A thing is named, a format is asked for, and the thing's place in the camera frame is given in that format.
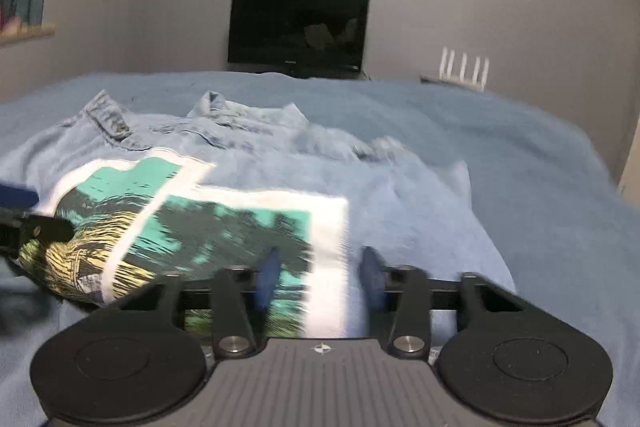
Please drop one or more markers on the black flat screen television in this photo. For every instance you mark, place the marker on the black flat screen television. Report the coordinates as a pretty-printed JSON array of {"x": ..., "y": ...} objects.
[{"x": 297, "y": 29}]

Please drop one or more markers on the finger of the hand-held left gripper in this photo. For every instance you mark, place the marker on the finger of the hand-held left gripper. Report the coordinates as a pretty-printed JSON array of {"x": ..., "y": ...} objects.
[
  {"x": 45, "y": 229},
  {"x": 17, "y": 196}
]

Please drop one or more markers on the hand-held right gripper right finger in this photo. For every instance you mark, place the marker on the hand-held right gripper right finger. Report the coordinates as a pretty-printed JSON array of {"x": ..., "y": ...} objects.
[{"x": 372, "y": 279}]

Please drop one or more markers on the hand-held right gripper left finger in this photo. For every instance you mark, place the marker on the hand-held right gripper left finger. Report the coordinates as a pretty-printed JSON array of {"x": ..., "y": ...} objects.
[{"x": 267, "y": 279}]

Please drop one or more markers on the wooden window sill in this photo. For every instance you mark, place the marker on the wooden window sill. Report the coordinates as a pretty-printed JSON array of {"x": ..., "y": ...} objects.
[{"x": 25, "y": 34}]

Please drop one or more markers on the grey shelf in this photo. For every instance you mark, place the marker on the grey shelf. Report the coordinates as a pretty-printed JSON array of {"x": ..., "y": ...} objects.
[{"x": 430, "y": 79}]

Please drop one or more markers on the blue blanket bed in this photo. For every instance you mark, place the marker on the blue blanket bed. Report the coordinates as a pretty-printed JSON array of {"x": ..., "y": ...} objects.
[{"x": 500, "y": 147}]

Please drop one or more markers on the light blue denim jacket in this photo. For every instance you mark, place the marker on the light blue denim jacket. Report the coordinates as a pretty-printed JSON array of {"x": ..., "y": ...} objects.
[{"x": 240, "y": 207}]

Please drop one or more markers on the white router with antennas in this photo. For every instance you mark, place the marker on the white router with antennas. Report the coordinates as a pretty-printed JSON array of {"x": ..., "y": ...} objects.
[{"x": 465, "y": 77}]

